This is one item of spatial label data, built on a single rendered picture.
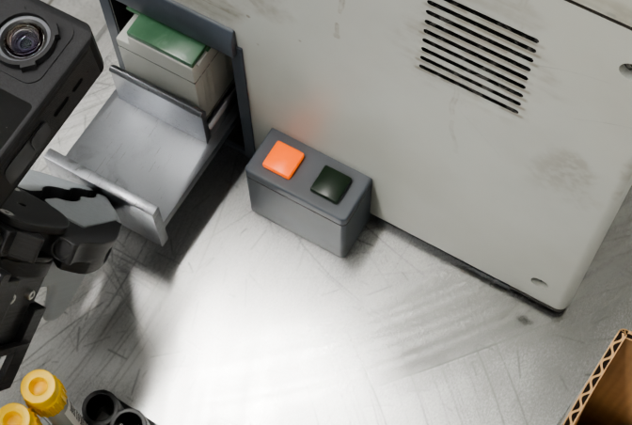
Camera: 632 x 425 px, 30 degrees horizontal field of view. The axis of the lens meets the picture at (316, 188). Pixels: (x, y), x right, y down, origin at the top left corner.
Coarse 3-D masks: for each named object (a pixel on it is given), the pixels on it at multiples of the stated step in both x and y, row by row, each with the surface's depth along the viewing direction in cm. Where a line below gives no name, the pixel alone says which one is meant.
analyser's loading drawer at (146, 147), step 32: (128, 96) 62; (160, 96) 60; (96, 128) 62; (128, 128) 62; (160, 128) 62; (192, 128) 61; (224, 128) 62; (64, 160) 59; (96, 160) 62; (128, 160) 62; (160, 160) 61; (192, 160) 61; (96, 192) 60; (128, 192) 58; (160, 192) 61; (128, 224) 61; (160, 224) 60
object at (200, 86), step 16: (128, 48) 58; (144, 48) 57; (128, 64) 60; (144, 64) 59; (160, 64) 58; (176, 64) 57; (208, 64) 58; (224, 64) 60; (160, 80) 60; (176, 80) 58; (192, 80) 57; (208, 80) 59; (224, 80) 61; (192, 96) 59; (208, 96) 60; (224, 96) 62; (208, 112) 61
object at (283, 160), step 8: (280, 144) 60; (272, 152) 60; (280, 152) 60; (288, 152) 60; (296, 152) 60; (264, 160) 60; (272, 160) 60; (280, 160) 60; (288, 160) 60; (296, 160) 60; (272, 168) 60; (280, 168) 60; (288, 168) 60; (288, 176) 59
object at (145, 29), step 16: (144, 16) 57; (128, 32) 57; (144, 32) 57; (160, 32) 57; (176, 32) 57; (160, 48) 57; (176, 48) 57; (192, 48) 57; (208, 48) 57; (192, 64) 56
